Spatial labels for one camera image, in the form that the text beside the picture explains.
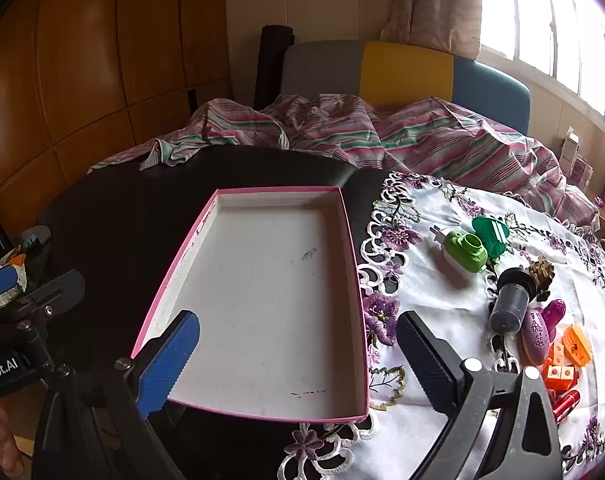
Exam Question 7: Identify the green and white plug light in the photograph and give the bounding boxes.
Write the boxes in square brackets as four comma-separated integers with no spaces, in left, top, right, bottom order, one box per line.
[431,225,489,276]

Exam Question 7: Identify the beige patterned curtain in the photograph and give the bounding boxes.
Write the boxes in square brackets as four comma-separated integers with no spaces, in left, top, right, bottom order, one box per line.
[380,0,483,61]

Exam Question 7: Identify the red plastic tube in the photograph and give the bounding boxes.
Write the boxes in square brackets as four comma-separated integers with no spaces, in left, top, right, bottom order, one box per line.
[553,389,581,424]

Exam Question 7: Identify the white carton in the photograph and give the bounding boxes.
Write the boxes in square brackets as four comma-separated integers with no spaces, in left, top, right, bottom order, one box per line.
[560,130,583,167]

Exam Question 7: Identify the grey yellow blue headboard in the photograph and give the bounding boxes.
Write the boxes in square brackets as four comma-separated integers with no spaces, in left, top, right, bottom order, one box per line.
[281,40,531,137]

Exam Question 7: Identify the magenta cone-shaped cap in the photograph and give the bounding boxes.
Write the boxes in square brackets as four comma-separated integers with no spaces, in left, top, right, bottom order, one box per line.
[541,299,567,332]

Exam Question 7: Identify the purple oval embossed case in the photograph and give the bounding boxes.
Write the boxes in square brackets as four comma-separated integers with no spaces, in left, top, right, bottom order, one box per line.
[521,310,551,365]

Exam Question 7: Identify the white embroidered floral tablecloth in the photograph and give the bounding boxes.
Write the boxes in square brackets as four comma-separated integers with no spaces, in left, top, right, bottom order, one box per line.
[277,172,605,480]

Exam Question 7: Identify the pink striped blanket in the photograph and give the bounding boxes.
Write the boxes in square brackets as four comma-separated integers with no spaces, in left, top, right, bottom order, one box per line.
[87,94,601,235]

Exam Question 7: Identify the pink cardboard box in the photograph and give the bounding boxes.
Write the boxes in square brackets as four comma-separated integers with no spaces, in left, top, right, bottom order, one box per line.
[131,186,371,424]

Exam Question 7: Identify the black lidded clear jar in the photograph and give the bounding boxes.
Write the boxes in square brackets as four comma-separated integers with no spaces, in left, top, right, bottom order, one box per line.
[489,267,538,336]

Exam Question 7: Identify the wooden wardrobe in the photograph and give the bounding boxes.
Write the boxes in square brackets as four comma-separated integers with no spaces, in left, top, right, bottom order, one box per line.
[0,0,233,266]

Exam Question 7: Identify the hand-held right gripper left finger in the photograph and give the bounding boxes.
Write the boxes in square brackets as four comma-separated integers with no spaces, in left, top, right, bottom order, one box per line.
[32,310,203,480]

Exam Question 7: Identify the brown beaded wooden holder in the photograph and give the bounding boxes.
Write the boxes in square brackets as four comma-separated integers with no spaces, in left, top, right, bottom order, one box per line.
[527,256,556,302]

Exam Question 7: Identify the bright window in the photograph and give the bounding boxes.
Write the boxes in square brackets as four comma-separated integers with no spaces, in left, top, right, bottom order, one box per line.
[480,0,605,137]

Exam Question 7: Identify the orange plastic clip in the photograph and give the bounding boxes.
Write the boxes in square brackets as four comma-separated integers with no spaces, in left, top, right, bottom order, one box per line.
[563,324,594,367]

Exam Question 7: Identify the person's left hand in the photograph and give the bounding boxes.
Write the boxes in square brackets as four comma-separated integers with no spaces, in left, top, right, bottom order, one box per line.
[0,401,29,479]

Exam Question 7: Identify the dark green plastic piece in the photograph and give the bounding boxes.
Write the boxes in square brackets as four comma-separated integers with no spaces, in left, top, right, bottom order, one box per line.
[471,216,510,262]

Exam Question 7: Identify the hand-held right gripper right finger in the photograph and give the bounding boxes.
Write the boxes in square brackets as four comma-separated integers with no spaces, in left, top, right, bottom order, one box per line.
[397,310,563,480]

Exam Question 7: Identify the pink carton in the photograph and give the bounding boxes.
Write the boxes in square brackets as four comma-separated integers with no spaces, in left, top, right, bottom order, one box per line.
[573,157,594,187]

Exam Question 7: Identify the orange toy cubes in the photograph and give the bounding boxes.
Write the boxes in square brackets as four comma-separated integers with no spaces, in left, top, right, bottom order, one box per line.
[543,342,581,392]

